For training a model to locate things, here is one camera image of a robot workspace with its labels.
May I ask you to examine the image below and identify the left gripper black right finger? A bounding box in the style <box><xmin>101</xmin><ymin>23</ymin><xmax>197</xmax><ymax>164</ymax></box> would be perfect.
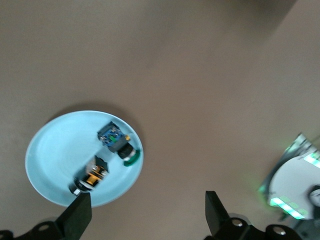
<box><xmin>204</xmin><ymin>190</ymin><xmax>304</xmax><ymax>240</ymax></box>

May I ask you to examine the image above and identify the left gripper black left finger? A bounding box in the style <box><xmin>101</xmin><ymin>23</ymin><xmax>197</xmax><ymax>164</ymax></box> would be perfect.
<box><xmin>0</xmin><ymin>192</ymin><xmax>93</xmax><ymax>240</ymax></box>

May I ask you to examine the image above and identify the orange push-button switch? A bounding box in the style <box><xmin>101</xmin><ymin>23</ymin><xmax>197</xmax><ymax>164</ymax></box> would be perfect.
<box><xmin>69</xmin><ymin>154</ymin><xmax>111</xmax><ymax>197</ymax></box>

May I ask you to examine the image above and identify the light blue round plate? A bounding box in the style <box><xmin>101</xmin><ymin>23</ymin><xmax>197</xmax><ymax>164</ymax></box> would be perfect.
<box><xmin>24</xmin><ymin>109</ymin><xmax>146</xmax><ymax>209</ymax></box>

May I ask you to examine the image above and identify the small black blue part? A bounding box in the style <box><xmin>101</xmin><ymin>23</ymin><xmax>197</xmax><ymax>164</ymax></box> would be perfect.
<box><xmin>96</xmin><ymin>120</ymin><xmax>142</xmax><ymax>168</ymax></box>

